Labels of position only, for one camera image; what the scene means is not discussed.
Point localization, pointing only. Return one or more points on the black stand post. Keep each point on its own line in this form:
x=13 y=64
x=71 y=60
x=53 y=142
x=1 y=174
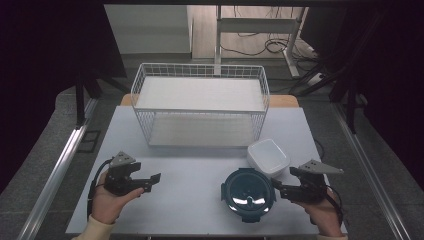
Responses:
x=351 y=110
x=80 y=103

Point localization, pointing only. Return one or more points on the white cabinet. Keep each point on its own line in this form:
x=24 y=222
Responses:
x=150 y=30

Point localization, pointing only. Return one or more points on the black square floor bracket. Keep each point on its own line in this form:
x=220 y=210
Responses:
x=89 y=141

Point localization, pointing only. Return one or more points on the round dark blue lidded container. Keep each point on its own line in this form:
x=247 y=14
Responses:
x=248 y=193

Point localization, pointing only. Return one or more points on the person's left hand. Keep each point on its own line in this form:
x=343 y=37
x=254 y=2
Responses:
x=106 y=205

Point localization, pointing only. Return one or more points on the person's right hand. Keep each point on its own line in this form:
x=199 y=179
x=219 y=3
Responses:
x=321 y=213

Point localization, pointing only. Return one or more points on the tan wooden table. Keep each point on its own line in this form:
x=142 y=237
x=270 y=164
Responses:
x=283 y=101

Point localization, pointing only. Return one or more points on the dark curtain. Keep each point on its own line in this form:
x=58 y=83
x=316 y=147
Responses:
x=393 y=83
x=40 y=66

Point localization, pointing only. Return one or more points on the white metal desk frame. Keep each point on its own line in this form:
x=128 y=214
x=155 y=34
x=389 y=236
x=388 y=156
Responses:
x=256 y=25

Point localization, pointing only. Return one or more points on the white power strip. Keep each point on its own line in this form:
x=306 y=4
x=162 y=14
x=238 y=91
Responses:
x=316 y=79

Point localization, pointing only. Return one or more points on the aluminium rail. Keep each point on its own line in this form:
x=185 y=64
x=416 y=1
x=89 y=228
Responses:
x=56 y=173
x=370 y=166

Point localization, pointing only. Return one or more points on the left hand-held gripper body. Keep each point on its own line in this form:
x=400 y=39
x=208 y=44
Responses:
x=118 y=180

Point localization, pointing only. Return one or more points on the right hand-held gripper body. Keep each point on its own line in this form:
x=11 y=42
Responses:
x=313 y=186

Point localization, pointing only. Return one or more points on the white rectangular lidded container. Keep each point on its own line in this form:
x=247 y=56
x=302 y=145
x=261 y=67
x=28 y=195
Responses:
x=268 y=156

